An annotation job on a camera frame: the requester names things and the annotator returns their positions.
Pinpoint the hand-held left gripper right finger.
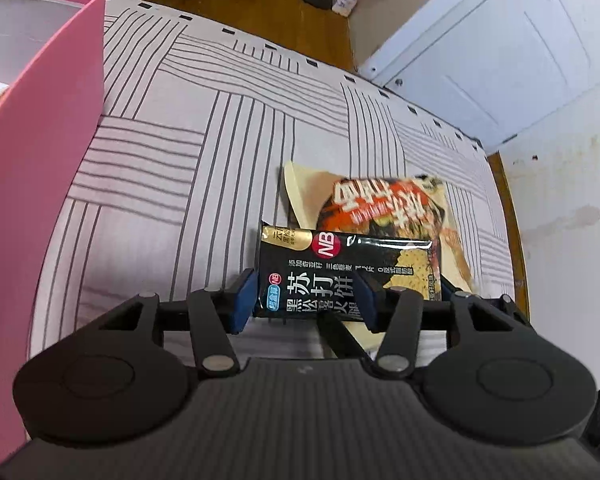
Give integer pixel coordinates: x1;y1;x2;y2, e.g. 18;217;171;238
354;274;536;378

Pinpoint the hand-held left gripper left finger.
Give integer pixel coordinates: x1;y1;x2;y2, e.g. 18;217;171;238
30;269;257;378

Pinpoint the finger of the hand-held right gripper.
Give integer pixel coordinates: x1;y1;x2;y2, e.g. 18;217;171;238
437;277;473;298

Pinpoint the black cracker packet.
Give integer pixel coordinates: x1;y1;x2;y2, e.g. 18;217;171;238
254;222;436;323

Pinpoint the large beige snack bag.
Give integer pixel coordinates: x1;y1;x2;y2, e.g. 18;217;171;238
282;160;476;358

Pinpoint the pink storage box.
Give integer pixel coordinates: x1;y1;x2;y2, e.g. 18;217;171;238
0;0;106;466

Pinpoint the striped white tablecloth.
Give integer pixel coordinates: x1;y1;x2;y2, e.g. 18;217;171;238
27;0;531;361

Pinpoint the white door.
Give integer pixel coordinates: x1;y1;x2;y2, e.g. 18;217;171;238
357;0;600;153

